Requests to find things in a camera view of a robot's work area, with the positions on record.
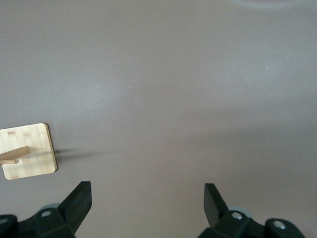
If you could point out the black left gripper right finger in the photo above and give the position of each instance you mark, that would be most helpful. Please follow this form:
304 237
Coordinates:
235 228

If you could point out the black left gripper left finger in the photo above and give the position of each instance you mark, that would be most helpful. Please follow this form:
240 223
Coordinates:
49 223

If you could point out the wooden mug tree rack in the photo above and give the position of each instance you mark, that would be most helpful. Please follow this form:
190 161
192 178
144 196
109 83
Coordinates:
34 141

